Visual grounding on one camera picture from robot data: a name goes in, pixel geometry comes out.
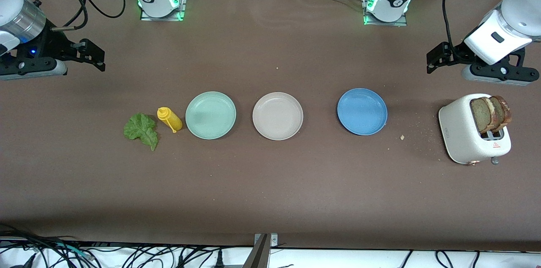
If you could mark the white toaster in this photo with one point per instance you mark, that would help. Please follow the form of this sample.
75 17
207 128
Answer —
458 128

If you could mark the brown bread slice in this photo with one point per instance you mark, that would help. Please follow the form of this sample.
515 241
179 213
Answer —
479 116
503 111

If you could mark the beige plate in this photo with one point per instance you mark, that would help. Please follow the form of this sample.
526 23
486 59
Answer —
277 116

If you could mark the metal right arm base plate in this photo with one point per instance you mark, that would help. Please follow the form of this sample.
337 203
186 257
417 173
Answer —
184 6

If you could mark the grey metal bar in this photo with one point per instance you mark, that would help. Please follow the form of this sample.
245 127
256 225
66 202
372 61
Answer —
258 255

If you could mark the black power plug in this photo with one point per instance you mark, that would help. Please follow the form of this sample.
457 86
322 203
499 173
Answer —
219 261

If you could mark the yellow mustard squeeze bottle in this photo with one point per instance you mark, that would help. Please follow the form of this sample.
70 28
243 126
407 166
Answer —
171 120

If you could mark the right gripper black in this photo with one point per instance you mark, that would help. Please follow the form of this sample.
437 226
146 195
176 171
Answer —
54 44

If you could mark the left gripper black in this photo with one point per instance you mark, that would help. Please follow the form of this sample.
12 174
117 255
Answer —
457 53

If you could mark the green lettuce leaf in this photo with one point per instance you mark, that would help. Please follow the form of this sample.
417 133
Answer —
141 129

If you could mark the blue plate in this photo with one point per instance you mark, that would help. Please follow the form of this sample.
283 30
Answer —
362 111

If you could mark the mint green plate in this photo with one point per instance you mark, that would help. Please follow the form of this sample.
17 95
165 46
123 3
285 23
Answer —
210 115

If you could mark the silver corner bracket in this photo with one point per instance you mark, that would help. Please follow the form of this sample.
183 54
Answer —
274 240

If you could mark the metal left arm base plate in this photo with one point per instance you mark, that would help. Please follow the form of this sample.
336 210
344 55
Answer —
397 24

